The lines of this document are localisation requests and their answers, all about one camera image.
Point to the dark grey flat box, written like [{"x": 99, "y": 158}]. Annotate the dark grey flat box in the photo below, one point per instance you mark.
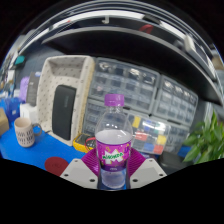
[{"x": 33, "y": 88}]

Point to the white carton box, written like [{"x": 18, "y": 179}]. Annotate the white carton box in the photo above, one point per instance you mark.
[{"x": 28, "y": 113}]

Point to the brown cardboard box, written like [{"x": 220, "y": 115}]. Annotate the brown cardboard box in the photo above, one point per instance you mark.
[{"x": 3, "y": 121}]

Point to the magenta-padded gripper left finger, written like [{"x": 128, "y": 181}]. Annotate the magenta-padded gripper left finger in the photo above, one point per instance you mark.
[{"x": 78, "y": 171}]

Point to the flat round red coaster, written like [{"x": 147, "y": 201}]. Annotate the flat round red coaster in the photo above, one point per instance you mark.
[{"x": 55, "y": 166}]

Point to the beige dotted storage tray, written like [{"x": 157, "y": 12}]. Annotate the beige dotted storage tray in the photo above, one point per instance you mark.
[{"x": 66, "y": 71}]

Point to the green potted plant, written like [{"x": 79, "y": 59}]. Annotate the green potted plant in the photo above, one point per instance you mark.
[{"x": 206, "y": 143}]

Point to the purple-labelled clear drink bottle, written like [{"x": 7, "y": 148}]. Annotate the purple-labelled clear drink bottle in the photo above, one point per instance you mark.
[{"x": 113, "y": 136}]

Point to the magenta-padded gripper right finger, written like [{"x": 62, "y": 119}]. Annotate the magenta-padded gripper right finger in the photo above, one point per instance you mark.
[{"x": 148, "y": 171}]

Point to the black zip case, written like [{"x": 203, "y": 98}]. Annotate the black zip case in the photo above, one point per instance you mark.
[{"x": 171, "y": 161}]

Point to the purple plastic bag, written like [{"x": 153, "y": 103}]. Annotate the purple plastic bag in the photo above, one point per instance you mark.
[{"x": 24, "y": 89}]

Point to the beige patterned mug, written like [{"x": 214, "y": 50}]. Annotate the beige patterned mug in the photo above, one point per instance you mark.
[{"x": 24, "y": 133}]

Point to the yellow multimeter with red leads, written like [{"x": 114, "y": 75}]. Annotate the yellow multimeter with red leads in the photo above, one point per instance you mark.
[{"x": 81, "y": 143}]

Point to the dark wall shelf unit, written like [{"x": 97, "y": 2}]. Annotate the dark wall shelf unit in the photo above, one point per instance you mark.
[{"x": 133, "y": 43}]

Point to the teal small object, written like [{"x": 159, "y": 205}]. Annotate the teal small object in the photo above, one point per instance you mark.
[{"x": 20, "y": 60}]

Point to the clear organizer with coloured parts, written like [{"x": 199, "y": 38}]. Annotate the clear organizer with coloured parts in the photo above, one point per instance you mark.
[{"x": 151, "y": 135}]

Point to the grey small-parts drawer cabinet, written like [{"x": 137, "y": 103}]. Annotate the grey small-parts drawer cabinet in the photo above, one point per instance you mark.
[
  {"x": 181, "y": 136},
  {"x": 176, "y": 100},
  {"x": 91, "y": 115},
  {"x": 123, "y": 81}
]

